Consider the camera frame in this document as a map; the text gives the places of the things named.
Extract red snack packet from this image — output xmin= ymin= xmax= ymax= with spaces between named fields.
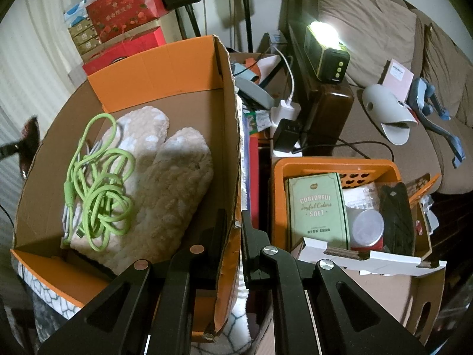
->
xmin=18 ymin=116 xmax=40 ymax=180

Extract green cable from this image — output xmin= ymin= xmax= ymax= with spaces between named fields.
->
xmin=61 ymin=112 xmax=137 ymax=253

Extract beige fuzzy socks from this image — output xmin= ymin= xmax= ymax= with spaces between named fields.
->
xmin=61 ymin=106 xmax=213 ymax=275

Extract orange cardboard box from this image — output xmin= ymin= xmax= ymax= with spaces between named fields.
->
xmin=12 ymin=35 xmax=241 ymax=341

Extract brown cardboard box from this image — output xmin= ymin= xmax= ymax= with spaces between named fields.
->
xmin=254 ymin=202 xmax=448 ymax=355

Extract white round lid jar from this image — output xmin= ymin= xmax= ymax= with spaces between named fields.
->
xmin=346 ymin=208 xmax=384 ymax=249

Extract green tissue box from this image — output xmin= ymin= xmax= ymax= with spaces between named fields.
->
xmin=285 ymin=172 xmax=350 ymax=249

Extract patterned white blanket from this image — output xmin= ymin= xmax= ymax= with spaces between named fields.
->
xmin=12 ymin=258 xmax=252 ymax=354

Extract black pouch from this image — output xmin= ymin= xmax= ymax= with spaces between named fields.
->
xmin=378 ymin=182 xmax=414 ymax=256

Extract stacked small gold boxes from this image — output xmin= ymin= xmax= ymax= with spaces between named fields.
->
xmin=69 ymin=18 xmax=101 ymax=54

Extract orange plastic basket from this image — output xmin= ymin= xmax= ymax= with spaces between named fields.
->
xmin=272 ymin=157 xmax=443 ymax=252

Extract black charger adapter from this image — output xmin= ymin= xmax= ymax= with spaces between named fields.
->
xmin=273 ymin=119 xmax=300 ymax=152

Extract red collection box lower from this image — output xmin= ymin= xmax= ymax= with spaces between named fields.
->
xmin=82 ymin=27 xmax=166 ymax=75

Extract red gift box upper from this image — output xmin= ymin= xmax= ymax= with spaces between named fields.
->
xmin=87 ymin=0 xmax=169 ymax=43

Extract dark brown side table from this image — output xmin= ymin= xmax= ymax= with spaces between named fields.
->
xmin=288 ymin=20 xmax=354 ymax=156

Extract white charger adapter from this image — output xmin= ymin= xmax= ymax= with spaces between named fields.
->
xmin=269 ymin=99 xmax=301 ymax=127

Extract white slipper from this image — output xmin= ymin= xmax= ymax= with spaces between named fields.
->
xmin=362 ymin=84 xmax=418 ymax=146

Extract blue grey gripper tool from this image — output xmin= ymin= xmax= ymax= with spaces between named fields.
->
xmin=407 ymin=76 xmax=468 ymax=169

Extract pink booklet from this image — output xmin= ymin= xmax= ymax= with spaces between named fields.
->
xmin=382 ymin=59 xmax=414 ymax=102

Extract brown sofa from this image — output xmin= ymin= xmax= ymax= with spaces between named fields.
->
xmin=279 ymin=0 xmax=473 ymax=196

